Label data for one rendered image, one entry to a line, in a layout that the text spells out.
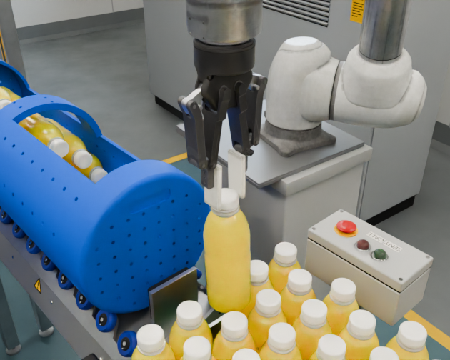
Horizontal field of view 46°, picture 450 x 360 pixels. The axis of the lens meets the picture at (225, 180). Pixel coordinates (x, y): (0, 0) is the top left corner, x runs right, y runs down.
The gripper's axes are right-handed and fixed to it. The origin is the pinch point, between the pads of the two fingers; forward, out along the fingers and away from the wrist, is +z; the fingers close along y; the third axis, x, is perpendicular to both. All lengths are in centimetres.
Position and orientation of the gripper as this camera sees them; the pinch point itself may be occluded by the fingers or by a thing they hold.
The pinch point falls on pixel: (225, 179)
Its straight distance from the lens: 73.7
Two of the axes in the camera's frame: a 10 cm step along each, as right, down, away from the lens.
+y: -7.5, 3.5, -5.6
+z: 0.0, 8.5, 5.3
